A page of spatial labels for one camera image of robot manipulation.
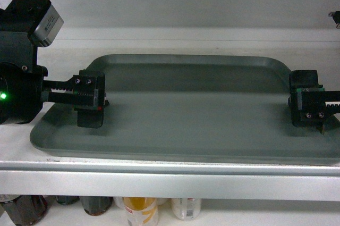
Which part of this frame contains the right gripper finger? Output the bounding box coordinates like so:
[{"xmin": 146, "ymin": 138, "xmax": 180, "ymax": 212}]
[
  {"xmin": 289, "ymin": 70, "xmax": 325, "ymax": 93},
  {"xmin": 288, "ymin": 87, "xmax": 339, "ymax": 133}
]

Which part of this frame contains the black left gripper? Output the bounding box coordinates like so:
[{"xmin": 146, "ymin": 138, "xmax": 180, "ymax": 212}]
[{"xmin": 1, "ymin": 0, "xmax": 109, "ymax": 128}]

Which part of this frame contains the grey silver tray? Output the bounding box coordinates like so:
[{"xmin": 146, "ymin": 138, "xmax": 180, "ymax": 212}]
[{"xmin": 30, "ymin": 55, "xmax": 339, "ymax": 165}]

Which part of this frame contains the dark tea bottle middle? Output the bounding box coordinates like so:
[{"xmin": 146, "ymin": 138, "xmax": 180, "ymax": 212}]
[{"xmin": 79, "ymin": 196, "xmax": 113, "ymax": 216}]

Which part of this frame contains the dark tea bottle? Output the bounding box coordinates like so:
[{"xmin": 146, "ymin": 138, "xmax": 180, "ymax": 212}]
[
  {"xmin": 1, "ymin": 195, "xmax": 47, "ymax": 225},
  {"xmin": 79, "ymin": 196, "xmax": 113, "ymax": 216}
]

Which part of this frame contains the orange juice bottle front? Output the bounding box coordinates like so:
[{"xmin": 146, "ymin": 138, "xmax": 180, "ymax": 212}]
[{"xmin": 123, "ymin": 197, "xmax": 159, "ymax": 226}]

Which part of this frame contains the dark tea bottle left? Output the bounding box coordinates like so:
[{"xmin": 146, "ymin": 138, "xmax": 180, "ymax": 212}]
[{"xmin": 1, "ymin": 195, "xmax": 47, "ymax": 225}]

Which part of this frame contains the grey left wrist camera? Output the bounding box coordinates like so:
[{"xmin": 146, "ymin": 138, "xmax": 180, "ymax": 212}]
[{"xmin": 29, "ymin": 5, "xmax": 64, "ymax": 47}]

